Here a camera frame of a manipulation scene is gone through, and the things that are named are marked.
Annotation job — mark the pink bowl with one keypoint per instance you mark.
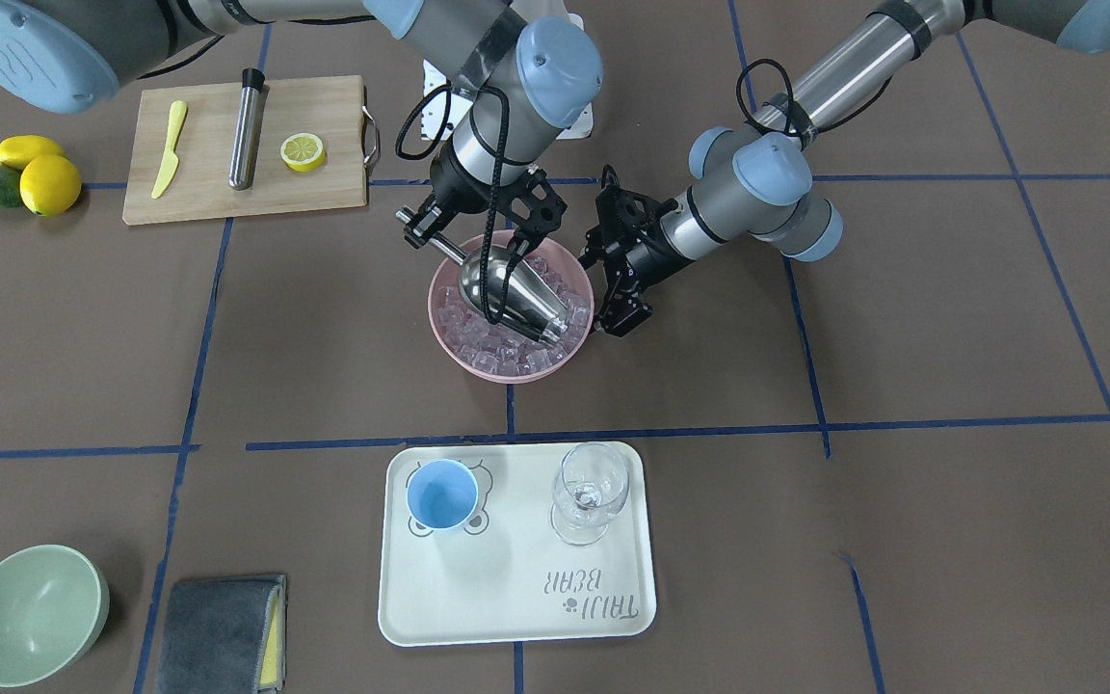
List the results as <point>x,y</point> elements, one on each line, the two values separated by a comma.
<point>507,374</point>

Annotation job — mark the steel ice scoop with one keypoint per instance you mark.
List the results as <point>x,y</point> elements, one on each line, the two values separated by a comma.
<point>498,284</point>

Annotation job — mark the light blue cup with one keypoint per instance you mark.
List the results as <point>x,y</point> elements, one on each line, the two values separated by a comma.
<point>441,495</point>

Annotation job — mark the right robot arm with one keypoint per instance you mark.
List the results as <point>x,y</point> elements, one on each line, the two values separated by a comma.
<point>528,76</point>

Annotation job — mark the yellow mango fruit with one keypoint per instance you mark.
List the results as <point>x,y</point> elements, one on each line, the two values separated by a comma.
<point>16,152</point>

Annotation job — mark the clear ice cubes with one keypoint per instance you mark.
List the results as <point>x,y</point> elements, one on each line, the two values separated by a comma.
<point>488,347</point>

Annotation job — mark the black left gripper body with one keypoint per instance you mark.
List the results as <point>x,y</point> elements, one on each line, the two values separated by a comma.
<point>648,257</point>

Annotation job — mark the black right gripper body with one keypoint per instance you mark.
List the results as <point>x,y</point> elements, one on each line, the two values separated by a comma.
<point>460,180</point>

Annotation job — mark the yellow plastic knife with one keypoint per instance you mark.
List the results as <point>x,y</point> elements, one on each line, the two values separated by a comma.
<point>169,159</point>

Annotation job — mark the steel cylinder black cap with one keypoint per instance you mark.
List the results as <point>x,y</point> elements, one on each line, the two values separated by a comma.
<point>248,127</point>

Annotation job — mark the green bowl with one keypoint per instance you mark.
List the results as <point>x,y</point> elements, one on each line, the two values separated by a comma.
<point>54,603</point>

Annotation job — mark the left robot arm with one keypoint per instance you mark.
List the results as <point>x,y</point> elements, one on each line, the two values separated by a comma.
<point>754,180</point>

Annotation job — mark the clear wine glass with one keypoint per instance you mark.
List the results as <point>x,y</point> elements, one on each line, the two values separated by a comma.
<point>590,489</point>

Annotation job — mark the grey yellow cloth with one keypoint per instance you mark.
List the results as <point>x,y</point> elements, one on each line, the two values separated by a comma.
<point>225,635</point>

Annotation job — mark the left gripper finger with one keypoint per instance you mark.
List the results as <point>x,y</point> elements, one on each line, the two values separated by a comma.
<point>624,308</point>

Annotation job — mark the cream bear tray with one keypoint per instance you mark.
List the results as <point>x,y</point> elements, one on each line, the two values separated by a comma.
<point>505,576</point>

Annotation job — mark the half lemon slice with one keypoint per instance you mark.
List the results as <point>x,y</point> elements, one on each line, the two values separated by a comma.
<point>303,152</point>

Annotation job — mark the yellow lemon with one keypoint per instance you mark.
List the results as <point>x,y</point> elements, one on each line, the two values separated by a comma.
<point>50,185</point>

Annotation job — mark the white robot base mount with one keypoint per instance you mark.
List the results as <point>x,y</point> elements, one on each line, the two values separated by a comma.
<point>439,118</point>

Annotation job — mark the wooden cutting board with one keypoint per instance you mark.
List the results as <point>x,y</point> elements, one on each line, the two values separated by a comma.
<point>330,107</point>

